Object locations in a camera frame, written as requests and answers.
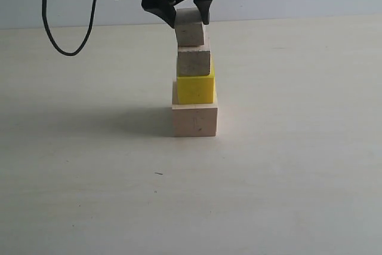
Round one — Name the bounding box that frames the yellow wooden cube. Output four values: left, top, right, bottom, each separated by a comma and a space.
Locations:
176, 58, 216, 105

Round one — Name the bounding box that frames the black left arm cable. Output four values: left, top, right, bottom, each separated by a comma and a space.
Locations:
40, 0, 101, 57

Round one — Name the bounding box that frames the large natural wooden cube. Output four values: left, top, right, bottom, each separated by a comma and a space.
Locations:
172, 80, 218, 137

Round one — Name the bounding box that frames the small wooden cube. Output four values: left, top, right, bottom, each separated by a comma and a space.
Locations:
174, 8, 205, 47

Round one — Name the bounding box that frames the medium natural wooden cube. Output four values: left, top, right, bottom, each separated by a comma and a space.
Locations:
176, 33, 211, 76

